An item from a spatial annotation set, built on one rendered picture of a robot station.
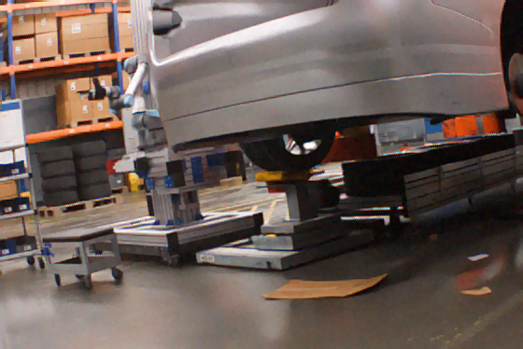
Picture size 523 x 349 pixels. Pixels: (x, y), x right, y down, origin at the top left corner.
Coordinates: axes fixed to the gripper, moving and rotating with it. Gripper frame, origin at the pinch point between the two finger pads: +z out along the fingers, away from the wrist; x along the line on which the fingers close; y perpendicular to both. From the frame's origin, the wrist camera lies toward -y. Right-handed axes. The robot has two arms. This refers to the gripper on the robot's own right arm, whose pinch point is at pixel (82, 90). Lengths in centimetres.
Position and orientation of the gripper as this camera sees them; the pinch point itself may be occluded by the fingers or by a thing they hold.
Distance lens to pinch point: 471.5
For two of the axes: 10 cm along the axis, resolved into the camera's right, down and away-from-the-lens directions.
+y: 0.3, 9.9, 1.3
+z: -5.5, 1.2, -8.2
